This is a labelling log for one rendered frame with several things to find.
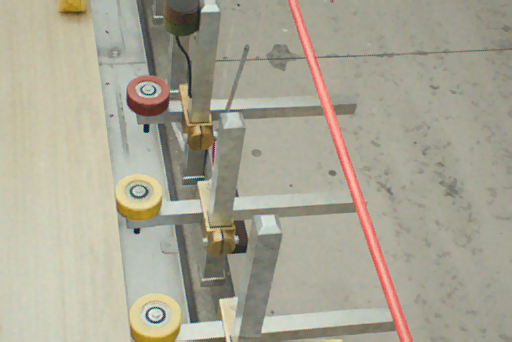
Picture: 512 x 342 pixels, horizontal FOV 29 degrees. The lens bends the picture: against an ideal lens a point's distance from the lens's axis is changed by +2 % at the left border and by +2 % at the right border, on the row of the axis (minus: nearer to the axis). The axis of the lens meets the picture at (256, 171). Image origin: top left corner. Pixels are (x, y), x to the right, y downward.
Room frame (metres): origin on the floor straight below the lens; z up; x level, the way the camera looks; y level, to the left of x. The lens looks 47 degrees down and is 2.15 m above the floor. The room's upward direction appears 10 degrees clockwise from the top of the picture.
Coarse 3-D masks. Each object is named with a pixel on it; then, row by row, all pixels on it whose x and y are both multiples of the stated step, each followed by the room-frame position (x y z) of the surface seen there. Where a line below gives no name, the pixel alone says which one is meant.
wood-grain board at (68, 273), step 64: (0, 0) 1.51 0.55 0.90; (0, 64) 1.33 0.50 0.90; (64, 64) 1.37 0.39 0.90; (0, 128) 1.18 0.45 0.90; (64, 128) 1.20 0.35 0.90; (0, 192) 1.03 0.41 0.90; (64, 192) 1.06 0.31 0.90; (0, 256) 0.91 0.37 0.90; (64, 256) 0.93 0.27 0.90; (0, 320) 0.80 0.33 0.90; (64, 320) 0.81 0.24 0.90; (128, 320) 0.83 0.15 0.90
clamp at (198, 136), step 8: (184, 88) 1.39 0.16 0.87; (184, 96) 1.37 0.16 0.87; (184, 104) 1.35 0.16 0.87; (184, 112) 1.33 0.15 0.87; (184, 120) 1.32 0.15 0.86; (184, 128) 1.31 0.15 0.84; (192, 128) 1.29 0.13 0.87; (200, 128) 1.30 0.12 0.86; (208, 128) 1.30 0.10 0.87; (184, 136) 1.28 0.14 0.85; (192, 136) 1.28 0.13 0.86; (200, 136) 1.28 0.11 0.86; (208, 136) 1.29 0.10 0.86; (192, 144) 1.28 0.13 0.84; (200, 144) 1.29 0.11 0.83; (208, 144) 1.29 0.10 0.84
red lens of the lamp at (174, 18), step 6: (198, 0) 1.32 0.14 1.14; (198, 6) 1.31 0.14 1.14; (168, 12) 1.29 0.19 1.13; (174, 12) 1.28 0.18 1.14; (180, 12) 1.28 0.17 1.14; (186, 12) 1.29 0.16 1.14; (192, 12) 1.29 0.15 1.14; (198, 12) 1.31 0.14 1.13; (168, 18) 1.29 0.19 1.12; (174, 18) 1.28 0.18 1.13; (180, 18) 1.28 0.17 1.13; (186, 18) 1.28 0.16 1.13; (192, 18) 1.29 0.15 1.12
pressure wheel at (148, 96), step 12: (132, 84) 1.34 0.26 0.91; (144, 84) 1.35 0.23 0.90; (156, 84) 1.35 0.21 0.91; (132, 96) 1.31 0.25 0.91; (144, 96) 1.32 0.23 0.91; (156, 96) 1.32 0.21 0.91; (168, 96) 1.33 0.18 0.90; (132, 108) 1.30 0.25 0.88; (144, 108) 1.29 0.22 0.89; (156, 108) 1.30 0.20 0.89; (144, 132) 1.33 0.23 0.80
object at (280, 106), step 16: (288, 96) 1.43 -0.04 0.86; (304, 96) 1.44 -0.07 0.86; (336, 96) 1.46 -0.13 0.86; (352, 96) 1.47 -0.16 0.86; (176, 112) 1.34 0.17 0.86; (256, 112) 1.39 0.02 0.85; (272, 112) 1.40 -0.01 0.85; (288, 112) 1.40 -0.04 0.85; (304, 112) 1.42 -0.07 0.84; (320, 112) 1.43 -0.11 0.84; (336, 112) 1.44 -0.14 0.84; (352, 112) 1.45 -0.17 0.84
